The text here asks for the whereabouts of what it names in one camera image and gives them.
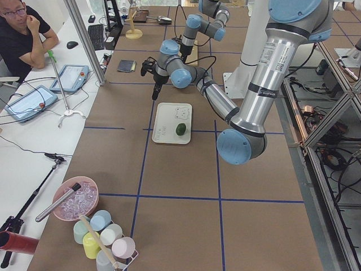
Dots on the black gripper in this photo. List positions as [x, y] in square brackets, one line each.
[158, 79]
[185, 52]

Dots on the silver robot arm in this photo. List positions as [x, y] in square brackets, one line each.
[195, 24]
[290, 24]

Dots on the steel tube in bowl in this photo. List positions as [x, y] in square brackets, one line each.
[59, 201]

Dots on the pink bowl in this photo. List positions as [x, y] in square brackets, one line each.
[81, 202]

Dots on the bamboo cutting board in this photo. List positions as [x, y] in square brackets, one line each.
[192, 59]

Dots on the white bear tray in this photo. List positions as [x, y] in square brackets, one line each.
[168, 116]

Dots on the grey and yellow cloth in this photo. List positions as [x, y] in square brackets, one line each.
[126, 66]

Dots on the steel scoop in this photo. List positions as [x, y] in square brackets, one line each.
[161, 20]

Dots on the green avocado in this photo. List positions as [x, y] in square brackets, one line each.
[181, 129]

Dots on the wooden mug tree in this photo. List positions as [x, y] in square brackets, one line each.
[134, 12]

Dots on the black keyboard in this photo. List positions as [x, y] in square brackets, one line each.
[96, 34]

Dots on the far teach pendant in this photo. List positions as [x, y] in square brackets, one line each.
[72, 77]

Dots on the teach pendant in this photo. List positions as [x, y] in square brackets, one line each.
[31, 104]
[72, 77]

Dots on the black computer mouse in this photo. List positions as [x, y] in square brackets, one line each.
[71, 44]

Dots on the near teach pendant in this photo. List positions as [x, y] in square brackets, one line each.
[31, 104]

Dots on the seated person in black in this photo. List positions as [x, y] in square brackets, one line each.
[25, 38]

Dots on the rack of pastel cups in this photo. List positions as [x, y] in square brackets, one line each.
[104, 241]

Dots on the black tripod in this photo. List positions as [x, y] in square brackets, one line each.
[13, 224]

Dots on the red bottle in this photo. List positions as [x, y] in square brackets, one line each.
[15, 242]

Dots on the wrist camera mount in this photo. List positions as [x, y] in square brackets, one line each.
[148, 66]

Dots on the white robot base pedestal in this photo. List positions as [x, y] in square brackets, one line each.
[236, 83]

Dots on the aluminium frame post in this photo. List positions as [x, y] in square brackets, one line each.
[76, 17]

